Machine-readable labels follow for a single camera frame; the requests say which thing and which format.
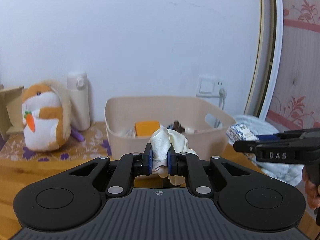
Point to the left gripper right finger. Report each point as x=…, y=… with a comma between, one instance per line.
x=189, y=166

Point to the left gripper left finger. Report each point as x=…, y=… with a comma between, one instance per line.
x=125, y=170

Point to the cream white scrunchie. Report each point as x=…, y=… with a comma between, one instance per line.
x=161, y=141

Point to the dark brown patterned scrunchie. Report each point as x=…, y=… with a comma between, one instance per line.
x=176, y=126

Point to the orange plastic box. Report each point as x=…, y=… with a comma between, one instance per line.
x=146, y=128

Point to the small blue tissue pack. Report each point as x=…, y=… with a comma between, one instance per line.
x=240, y=132

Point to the person's right hand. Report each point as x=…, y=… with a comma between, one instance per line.
x=312, y=191

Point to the striped light blue blanket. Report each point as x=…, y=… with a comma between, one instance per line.
x=288, y=173

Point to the beige plastic storage bin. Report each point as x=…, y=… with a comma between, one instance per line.
x=208, y=122

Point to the purple pen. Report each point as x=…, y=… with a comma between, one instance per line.
x=77, y=135

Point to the cream thermos bottle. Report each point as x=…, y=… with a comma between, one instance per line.
x=77, y=85

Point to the orange white hamster plush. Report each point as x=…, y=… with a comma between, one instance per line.
x=46, y=116

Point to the cardboard box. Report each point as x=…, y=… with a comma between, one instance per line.
x=11, y=111

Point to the white wall switch socket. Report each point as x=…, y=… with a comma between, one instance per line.
x=210, y=86

